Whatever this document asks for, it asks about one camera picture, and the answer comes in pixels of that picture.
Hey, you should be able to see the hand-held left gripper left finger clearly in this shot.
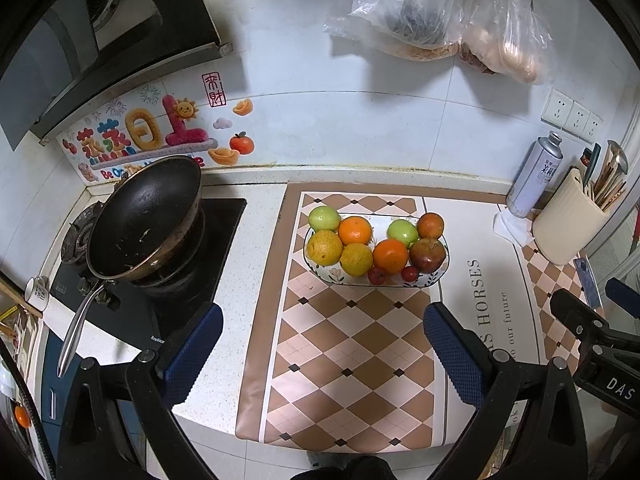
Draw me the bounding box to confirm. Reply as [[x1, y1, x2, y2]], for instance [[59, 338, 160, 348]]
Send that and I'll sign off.
[[57, 302, 224, 480]]

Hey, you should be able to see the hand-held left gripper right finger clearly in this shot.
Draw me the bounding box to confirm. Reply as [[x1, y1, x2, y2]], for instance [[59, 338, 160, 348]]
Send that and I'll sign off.
[[422, 301, 588, 480]]

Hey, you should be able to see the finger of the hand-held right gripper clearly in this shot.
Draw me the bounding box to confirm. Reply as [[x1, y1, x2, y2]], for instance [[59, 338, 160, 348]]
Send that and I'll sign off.
[[605, 277, 640, 319], [549, 288, 610, 347]]

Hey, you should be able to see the oval floral ceramic plate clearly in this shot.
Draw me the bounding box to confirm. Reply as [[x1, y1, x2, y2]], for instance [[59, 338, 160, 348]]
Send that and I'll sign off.
[[303, 214, 451, 288]]

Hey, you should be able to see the orange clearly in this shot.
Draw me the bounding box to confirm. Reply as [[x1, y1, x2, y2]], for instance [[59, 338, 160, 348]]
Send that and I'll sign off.
[[416, 212, 446, 240], [337, 215, 374, 247], [372, 238, 410, 273]]

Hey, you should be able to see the yellow citrus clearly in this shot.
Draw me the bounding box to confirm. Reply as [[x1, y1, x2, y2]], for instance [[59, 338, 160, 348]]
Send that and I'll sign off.
[[340, 242, 375, 277], [306, 230, 344, 267]]

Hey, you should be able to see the green apple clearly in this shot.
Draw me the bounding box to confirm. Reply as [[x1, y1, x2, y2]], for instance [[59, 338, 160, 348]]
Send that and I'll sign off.
[[307, 205, 342, 233], [387, 218, 420, 248]]

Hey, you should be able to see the blue rectangular card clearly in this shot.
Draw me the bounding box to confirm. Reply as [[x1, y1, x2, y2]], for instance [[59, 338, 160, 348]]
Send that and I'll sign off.
[[574, 257, 603, 308]]

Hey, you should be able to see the beige ribbed utensil holder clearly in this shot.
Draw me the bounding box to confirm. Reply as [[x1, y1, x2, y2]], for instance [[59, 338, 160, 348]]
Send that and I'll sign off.
[[531, 167, 611, 266]]

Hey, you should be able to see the diamond patterned counter mat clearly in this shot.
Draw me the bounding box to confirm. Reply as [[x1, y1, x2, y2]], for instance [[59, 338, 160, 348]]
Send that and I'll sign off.
[[235, 182, 608, 451]]

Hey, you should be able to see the dark red apple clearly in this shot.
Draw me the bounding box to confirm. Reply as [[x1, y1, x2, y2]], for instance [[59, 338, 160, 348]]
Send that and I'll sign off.
[[409, 237, 447, 273]]

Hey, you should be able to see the white paper tissue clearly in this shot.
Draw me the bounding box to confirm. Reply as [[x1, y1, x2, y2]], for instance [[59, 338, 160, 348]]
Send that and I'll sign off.
[[492, 210, 536, 247]]

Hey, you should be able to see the bundle of wooden chopsticks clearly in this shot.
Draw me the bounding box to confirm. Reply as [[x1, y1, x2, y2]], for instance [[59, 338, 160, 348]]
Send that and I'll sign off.
[[592, 147, 628, 211]]

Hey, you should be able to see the black glass gas stove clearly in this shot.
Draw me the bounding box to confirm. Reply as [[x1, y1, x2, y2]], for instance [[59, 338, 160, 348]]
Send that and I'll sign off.
[[47, 197, 248, 356]]

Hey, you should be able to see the silver spray can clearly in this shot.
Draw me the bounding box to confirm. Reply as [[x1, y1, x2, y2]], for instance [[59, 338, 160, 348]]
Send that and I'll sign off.
[[506, 131, 565, 218]]

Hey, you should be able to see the metal ladle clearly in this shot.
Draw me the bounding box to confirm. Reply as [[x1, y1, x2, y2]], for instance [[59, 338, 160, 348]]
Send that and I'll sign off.
[[602, 140, 630, 181]]

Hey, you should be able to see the black frying pan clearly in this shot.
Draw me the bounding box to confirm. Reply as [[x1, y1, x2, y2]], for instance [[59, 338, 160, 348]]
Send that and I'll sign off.
[[57, 156, 207, 377]]

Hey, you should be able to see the person's dark clothing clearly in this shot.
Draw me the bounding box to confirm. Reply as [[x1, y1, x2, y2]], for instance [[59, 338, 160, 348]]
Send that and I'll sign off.
[[290, 455, 401, 480]]

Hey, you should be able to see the white mug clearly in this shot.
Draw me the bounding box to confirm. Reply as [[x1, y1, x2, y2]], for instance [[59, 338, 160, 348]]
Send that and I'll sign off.
[[25, 276, 51, 311]]

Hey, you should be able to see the clear bag with pale contents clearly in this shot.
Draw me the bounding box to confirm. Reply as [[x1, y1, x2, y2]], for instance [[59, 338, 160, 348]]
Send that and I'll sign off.
[[452, 0, 558, 86]]

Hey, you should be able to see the black range hood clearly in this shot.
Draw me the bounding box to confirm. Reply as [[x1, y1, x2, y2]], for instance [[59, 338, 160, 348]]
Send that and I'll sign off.
[[0, 0, 233, 151]]

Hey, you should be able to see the clear bag with dark contents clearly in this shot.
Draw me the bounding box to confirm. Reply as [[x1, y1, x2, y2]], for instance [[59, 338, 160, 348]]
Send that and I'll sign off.
[[324, 0, 466, 61]]

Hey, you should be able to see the white wall socket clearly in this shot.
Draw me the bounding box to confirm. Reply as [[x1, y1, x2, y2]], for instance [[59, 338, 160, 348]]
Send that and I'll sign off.
[[565, 102, 592, 136], [541, 88, 576, 128], [582, 112, 605, 142]]

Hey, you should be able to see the colourful festive wall sticker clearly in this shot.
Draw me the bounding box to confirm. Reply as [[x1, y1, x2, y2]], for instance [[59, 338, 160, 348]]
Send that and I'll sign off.
[[57, 72, 257, 183]]

